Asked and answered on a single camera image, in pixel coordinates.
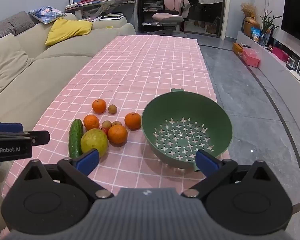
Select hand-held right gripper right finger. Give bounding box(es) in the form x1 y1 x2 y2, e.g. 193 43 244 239
182 149 282 199

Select blue snack bag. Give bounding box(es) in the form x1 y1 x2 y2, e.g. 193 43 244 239
251 27 261 42

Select beige sofa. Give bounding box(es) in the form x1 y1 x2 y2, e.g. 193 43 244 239
0 11 137 200

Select dried flower bunch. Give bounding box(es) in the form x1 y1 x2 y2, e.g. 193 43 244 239
241 2 256 18

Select yellow pillow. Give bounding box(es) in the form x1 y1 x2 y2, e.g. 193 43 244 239
45 18 93 46

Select orange box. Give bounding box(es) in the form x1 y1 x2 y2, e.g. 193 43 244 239
232 42 244 56

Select green plastic colander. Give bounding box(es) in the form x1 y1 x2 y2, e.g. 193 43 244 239
141 88 233 172

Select yellow-green pear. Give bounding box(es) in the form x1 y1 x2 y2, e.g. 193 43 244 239
80 128 108 158

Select orange tangerine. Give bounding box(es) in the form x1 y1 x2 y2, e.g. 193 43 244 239
83 114 100 130
124 112 142 130
108 125 128 144
92 99 107 114

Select cluttered desk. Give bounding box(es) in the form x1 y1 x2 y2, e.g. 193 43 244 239
65 0 137 22

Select books on sofa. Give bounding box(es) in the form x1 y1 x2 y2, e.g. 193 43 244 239
101 12 127 21

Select beige sofa cushion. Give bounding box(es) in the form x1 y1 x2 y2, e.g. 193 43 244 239
0 34 35 98

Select white television cabinet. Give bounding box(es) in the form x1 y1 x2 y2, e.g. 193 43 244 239
236 30 300 94

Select golden vase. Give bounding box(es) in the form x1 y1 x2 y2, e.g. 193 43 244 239
243 17 261 37

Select pair of shoes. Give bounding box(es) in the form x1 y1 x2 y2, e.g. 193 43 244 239
205 17 222 35

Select blue printed pillow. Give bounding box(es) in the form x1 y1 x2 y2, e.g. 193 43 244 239
28 6 67 24

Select green cucumber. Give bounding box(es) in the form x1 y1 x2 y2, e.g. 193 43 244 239
68 119 84 159

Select grey cushion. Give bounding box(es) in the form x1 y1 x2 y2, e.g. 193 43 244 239
0 11 36 45

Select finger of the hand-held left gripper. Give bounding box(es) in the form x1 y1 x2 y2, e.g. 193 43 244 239
0 131 50 146
0 122 24 132

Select pink desk chair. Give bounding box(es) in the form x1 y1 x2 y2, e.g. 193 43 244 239
152 0 191 37

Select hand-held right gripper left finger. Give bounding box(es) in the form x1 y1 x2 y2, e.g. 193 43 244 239
16 149 114 199

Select green potted plant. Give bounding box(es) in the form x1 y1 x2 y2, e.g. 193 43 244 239
259 11 282 46

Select pink box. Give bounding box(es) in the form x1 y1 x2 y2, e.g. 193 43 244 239
241 48 261 68

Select dark shelf unit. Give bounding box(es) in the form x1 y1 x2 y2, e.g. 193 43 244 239
137 0 167 33

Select pink checked tablecloth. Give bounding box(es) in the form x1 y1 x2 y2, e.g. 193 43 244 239
2 35 231 198

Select magenta box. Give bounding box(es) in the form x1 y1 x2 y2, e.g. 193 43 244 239
272 47 289 62

